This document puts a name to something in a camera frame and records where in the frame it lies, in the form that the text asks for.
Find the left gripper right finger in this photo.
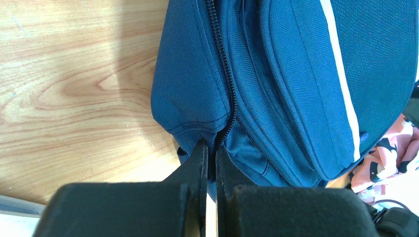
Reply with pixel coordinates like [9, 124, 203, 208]
[215, 146, 256, 237]

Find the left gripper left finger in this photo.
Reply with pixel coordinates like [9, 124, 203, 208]
[163, 140, 209, 237]

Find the navy blue backpack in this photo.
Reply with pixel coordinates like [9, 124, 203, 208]
[151, 0, 419, 198]

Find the pink patterned cloth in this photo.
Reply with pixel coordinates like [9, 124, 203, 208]
[349, 114, 419, 204]

